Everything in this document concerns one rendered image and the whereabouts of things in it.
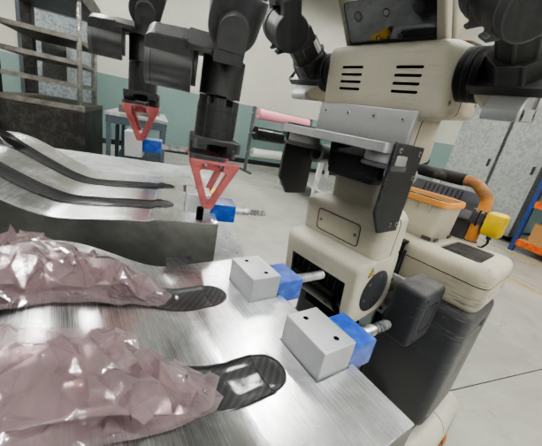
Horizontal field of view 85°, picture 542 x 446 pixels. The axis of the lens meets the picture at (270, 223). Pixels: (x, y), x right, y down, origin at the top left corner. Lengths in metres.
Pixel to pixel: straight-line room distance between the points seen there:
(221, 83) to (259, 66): 6.89
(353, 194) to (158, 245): 0.45
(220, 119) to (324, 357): 0.32
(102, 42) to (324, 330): 0.65
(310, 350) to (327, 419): 0.05
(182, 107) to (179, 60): 6.53
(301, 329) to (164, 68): 0.34
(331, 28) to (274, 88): 1.86
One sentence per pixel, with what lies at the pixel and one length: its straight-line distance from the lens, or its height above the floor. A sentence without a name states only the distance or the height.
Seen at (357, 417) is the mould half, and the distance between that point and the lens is 0.25.
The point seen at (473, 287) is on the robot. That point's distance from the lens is 0.86.
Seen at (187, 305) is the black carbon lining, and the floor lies 0.85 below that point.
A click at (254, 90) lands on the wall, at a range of 7.25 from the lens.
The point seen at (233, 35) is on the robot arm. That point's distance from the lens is 0.39.
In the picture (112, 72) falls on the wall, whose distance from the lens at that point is 6.99.
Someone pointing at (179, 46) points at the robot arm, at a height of 1.10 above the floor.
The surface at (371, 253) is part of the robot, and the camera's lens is 0.66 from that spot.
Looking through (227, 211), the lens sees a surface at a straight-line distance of 0.46.
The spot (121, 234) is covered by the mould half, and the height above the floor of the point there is 0.87.
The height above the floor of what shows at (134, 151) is 0.92.
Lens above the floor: 1.04
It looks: 19 degrees down
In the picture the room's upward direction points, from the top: 12 degrees clockwise
